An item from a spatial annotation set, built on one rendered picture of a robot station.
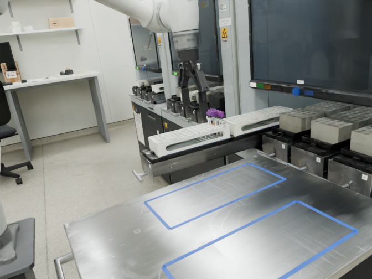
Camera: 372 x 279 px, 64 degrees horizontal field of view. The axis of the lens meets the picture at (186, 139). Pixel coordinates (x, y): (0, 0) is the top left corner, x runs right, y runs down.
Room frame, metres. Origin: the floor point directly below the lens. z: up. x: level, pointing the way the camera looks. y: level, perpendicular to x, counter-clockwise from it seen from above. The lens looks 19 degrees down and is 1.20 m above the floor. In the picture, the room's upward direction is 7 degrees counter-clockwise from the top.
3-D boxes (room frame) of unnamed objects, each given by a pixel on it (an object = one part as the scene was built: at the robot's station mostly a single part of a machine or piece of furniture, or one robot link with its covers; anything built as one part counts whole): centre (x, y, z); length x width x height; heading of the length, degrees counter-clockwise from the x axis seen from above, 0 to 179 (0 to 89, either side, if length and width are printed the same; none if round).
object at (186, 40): (1.08, -0.04, 1.18); 0.09 x 0.09 x 0.06
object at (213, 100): (1.57, -0.18, 0.85); 0.12 x 0.02 x 0.06; 24
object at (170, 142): (1.07, -0.02, 0.83); 0.30 x 0.10 x 0.06; 114
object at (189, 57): (1.08, -0.04, 1.11); 0.08 x 0.07 x 0.09; 24
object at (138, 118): (2.77, 0.44, 0.43); 0.27 x 0.02 x 0.36; 23
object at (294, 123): (1.07, -0.40, 0.85); 0.12 x 0.02 x 0.06; 24
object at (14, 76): (3.83, 2.04, 1.02); 0.22 x 0.17 x 0.24; 23
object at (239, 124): (1.19, -0.31, 0.83); 0.30 x 0.10 x 0.06; 113
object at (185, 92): (1.14, -0.02, 0.98); 0.03 x 0.01 x 0.07; 114
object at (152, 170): (1.12, -0.14, 0.78); 0.73 x 0.14 x 0.09; 113
